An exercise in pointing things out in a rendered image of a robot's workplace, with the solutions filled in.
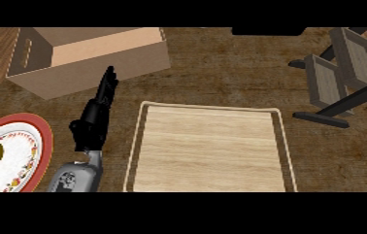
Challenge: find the pale wooden tray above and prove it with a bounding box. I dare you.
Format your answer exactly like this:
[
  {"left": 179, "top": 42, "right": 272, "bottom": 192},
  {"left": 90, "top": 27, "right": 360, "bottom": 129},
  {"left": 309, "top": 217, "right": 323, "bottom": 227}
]
[{"left": 123, "top": 100, "right": 300, "bottom": 193}]

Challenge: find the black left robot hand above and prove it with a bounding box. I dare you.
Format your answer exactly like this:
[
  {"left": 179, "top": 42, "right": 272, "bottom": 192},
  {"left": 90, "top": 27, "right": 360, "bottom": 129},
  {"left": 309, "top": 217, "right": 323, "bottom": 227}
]
[{"left": 68, "top": 65, "right": 121, "bottom": 154}]

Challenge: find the red-rimmed white floral plate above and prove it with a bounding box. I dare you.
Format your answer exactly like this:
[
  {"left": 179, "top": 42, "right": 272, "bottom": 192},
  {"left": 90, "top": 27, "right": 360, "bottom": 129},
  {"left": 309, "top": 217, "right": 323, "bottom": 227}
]
[{"left": 0, "top": 112, "right": 55, "bottom": 193}]

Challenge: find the brown cardboard box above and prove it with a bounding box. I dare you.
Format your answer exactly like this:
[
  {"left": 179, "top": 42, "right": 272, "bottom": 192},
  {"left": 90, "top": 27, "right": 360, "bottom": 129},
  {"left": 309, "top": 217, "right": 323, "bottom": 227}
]
[{"left": 5, "top": 27, "right": 173, "bottom": 101}]

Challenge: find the grey tiered basket stand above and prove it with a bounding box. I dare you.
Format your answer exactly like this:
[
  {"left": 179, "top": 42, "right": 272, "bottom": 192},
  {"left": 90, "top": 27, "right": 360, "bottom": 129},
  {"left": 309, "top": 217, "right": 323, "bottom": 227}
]
[{"left": 288, "top": 27, "right": 367, "bottom": 129}]

